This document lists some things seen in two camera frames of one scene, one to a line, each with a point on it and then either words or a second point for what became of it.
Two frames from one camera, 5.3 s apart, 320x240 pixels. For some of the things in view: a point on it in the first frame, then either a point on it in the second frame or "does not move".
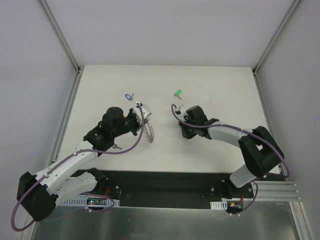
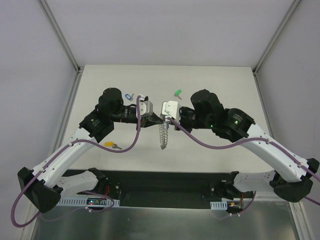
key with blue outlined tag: x=129 y=97 does not move
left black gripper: x=135 y=121 -> x=142 y=121
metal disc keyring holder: x=149 y=132 -> x=163 y=135
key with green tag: x=177 y=93 does not move
